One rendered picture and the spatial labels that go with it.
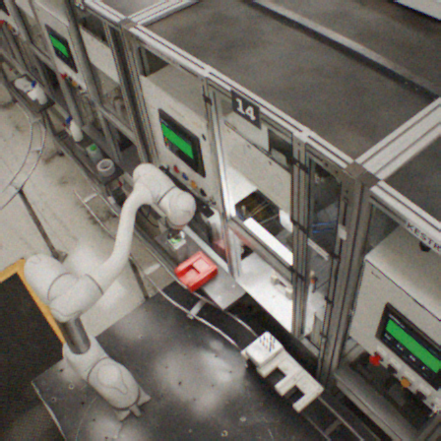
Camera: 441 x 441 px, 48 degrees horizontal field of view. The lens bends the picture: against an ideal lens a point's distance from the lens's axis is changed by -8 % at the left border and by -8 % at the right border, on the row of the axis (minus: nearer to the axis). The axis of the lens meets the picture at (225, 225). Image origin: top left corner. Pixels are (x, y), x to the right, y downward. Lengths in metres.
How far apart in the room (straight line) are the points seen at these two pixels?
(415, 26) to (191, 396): 1.79
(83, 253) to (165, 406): 1.76
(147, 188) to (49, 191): 2.47
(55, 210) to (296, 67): 2.95
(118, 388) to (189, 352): 0.44
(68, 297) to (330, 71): 1.13
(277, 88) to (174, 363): 1.45
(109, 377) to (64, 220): 2.12
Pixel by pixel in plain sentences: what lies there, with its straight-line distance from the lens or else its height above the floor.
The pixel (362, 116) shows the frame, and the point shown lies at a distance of 1.49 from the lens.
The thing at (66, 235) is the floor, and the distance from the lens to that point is 4.05.
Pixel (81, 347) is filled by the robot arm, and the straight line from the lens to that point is 2.29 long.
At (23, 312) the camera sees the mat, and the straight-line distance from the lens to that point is 3.78.
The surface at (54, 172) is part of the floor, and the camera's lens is 4.58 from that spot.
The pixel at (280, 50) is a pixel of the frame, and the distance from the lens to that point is 1.74.
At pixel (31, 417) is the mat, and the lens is 3.42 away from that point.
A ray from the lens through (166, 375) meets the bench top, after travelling 2.51.
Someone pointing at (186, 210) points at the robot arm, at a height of 1.45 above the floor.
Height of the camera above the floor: 2.95
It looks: 51 degrees down
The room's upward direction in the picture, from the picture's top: 9 degrees counter-clockwise
